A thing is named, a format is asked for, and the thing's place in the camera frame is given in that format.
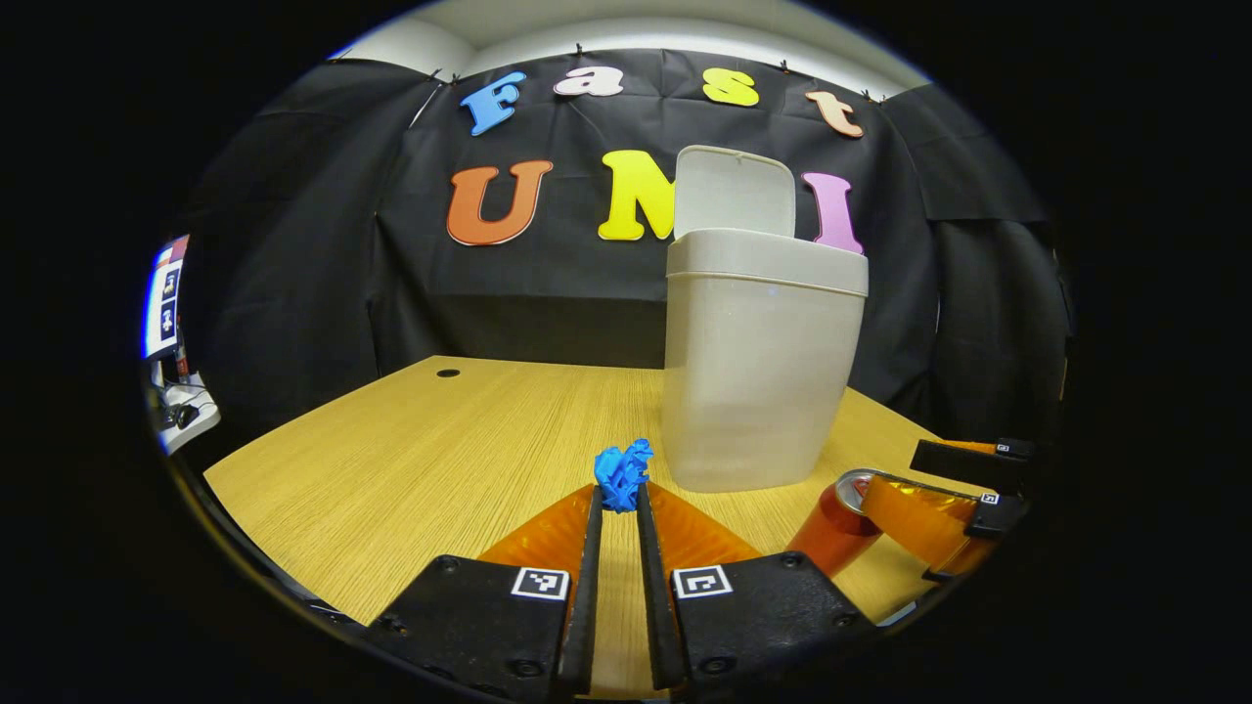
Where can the red pop can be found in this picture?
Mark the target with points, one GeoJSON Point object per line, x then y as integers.
{"type": "Point", "coordinates": [827, 533]}

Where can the black backdrop cloth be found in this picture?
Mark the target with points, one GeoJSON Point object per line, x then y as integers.
{"type": "Point", "coordinates": [293, 244]}

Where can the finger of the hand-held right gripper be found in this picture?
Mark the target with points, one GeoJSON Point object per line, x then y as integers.
{"type": "Point", "coordinates": [929, 523]}
{"type": "Point", "coordinates": [963, 460]}

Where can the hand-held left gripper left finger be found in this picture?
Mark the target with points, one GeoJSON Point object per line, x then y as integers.
{"type": "Point", "coordinates": [469, 626]}

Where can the black computer mouse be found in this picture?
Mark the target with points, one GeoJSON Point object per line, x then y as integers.
{"type": "Point", "coordinates": [184, 416]}

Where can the blue paper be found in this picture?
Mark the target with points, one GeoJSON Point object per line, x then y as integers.
{"type": "Point", "coordinates": [621, 474]}

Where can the computer monitor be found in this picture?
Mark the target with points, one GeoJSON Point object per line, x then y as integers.
{"type": "Point", "coordinates": [164, 303]}

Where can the white desktop garbage bin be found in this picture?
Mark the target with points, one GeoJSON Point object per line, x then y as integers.
{"type": "Point", "coordinates": [753, 372]}

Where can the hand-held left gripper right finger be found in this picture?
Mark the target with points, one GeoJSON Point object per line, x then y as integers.
{"type": "Point", "coordinates": [763, 616]}

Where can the white side table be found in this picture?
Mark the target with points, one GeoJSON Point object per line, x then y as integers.
{"type": "Point", "coordinates": [196, 430]}

